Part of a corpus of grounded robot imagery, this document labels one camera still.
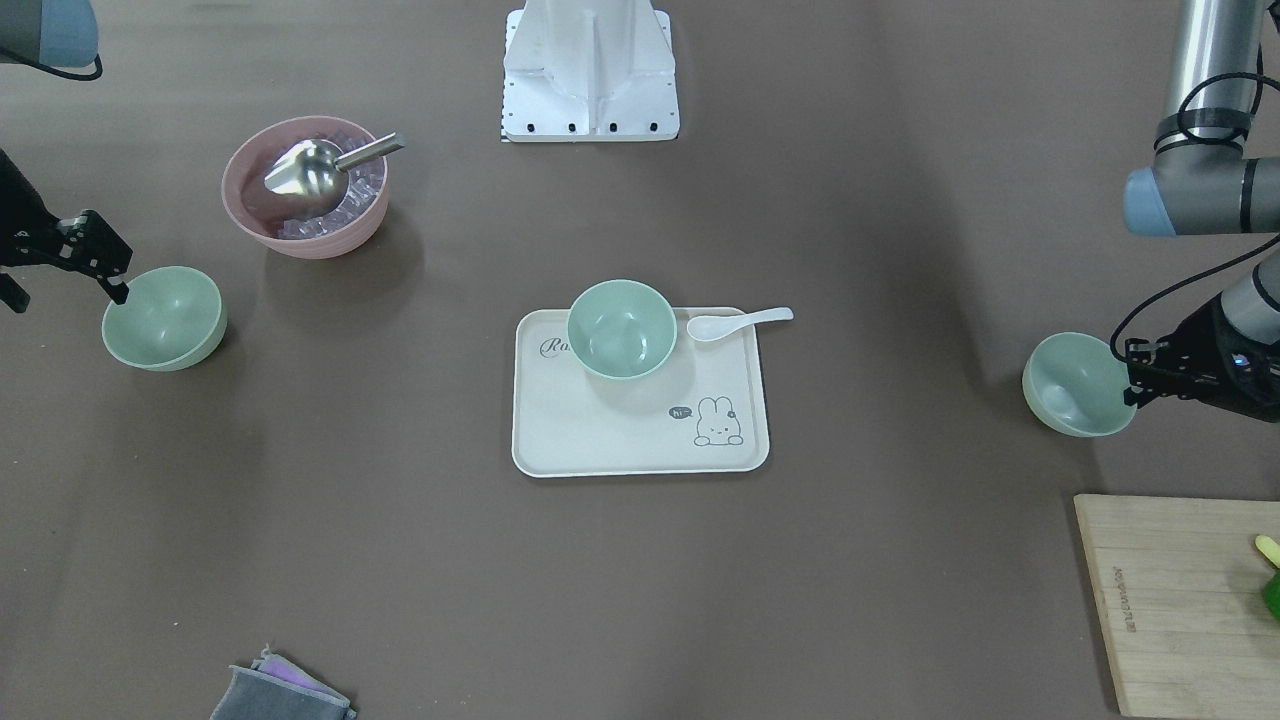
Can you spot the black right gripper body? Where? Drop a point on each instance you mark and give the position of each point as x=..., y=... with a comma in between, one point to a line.
x=20, y=215

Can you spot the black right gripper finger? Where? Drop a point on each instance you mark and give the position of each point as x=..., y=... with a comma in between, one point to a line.
x=90, y=246

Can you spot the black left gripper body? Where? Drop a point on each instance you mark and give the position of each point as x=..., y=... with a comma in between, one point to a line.
x=1203, y=333

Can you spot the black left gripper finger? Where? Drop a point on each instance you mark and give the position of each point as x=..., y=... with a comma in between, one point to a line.
x=1148, y=379

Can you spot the green bowl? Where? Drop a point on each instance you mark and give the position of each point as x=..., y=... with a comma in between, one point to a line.
x=1074, y=385
x=621, y=330
x=174, y=318

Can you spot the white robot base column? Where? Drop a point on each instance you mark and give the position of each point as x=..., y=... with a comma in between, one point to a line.
x=589, y=71

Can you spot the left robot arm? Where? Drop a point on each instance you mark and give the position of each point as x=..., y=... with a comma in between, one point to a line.
x=1200, y=181

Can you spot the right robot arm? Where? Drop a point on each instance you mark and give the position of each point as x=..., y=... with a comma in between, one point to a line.
x=60, y=38

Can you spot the yellow plastic knife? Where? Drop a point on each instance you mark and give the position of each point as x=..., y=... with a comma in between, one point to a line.
x=1269, y=548

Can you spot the bamboo cutting board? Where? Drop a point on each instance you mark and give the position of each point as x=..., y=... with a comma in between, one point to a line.
x=1177, y=584

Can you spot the green lime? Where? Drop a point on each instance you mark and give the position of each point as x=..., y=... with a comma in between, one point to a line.
x=1271, y=595

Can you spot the metal scoop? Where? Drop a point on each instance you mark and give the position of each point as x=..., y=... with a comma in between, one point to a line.
x=311, y=178

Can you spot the white ceramic spoon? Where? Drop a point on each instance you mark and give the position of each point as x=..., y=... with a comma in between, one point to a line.
x=710, y=328

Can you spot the cream serving tray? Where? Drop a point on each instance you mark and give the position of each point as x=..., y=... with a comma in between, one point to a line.
x=701, y=412

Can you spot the grey folded cloth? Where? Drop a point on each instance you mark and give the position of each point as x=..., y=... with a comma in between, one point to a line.
x=275, y=687

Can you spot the green bowl on tray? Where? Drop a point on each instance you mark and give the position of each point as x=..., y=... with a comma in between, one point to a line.
x=621, y=330

